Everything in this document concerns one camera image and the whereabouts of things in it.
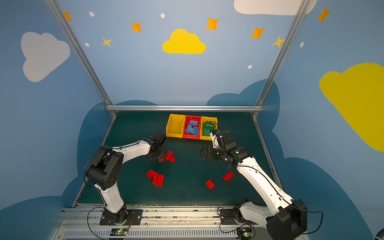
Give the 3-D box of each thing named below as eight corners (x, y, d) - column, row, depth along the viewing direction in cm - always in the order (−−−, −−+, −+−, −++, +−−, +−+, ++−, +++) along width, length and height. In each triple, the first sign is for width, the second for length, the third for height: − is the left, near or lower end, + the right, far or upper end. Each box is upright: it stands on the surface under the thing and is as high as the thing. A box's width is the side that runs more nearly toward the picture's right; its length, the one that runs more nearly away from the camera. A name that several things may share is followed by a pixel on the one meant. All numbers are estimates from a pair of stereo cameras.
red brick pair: (152, 186, 86) (151, 184, 84) (154, 173, 91) (153, 172, 89) (163, 186, 86) (162, 184, 84) (164, 173, 91) (164, 172, 89)
